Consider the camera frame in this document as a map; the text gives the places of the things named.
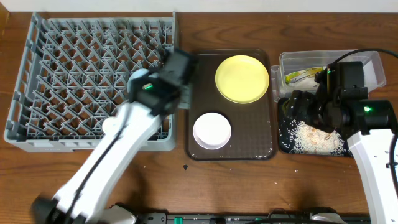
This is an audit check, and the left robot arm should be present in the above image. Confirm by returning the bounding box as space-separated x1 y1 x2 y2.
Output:
30 49 197 223

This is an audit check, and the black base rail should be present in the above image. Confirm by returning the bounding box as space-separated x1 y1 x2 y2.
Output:
102 205 371 224

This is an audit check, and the yellow round plate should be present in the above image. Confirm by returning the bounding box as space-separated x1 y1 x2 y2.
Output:
215 55 270 104

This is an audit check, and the white napkin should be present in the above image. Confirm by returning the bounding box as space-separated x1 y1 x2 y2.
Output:
287 77 319 91

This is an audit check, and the pile of white rice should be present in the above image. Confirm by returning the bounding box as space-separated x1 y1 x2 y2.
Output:
279 119 346 156

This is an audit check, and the green orange snack wrapper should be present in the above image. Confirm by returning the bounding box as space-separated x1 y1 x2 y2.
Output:
285 66 326 84

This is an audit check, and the dark brown serving tray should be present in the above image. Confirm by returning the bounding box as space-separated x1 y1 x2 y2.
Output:
185 49 276 161

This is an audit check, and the clear plastic bin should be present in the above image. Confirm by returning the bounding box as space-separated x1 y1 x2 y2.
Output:
270 50 386 102

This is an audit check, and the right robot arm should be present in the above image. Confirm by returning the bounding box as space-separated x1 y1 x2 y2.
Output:
283 62 397 223

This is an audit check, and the black rectangular tray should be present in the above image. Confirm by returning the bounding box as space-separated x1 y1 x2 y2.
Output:
277 97 355 157

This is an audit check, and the pink white bowl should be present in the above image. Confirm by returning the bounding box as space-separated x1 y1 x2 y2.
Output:
192 113 232 150

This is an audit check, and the grey plastic dish rack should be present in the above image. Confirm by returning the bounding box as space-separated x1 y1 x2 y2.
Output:
4 13 178 152

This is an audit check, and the white cup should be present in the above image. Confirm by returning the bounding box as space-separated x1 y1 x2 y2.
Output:
102 116 123 136

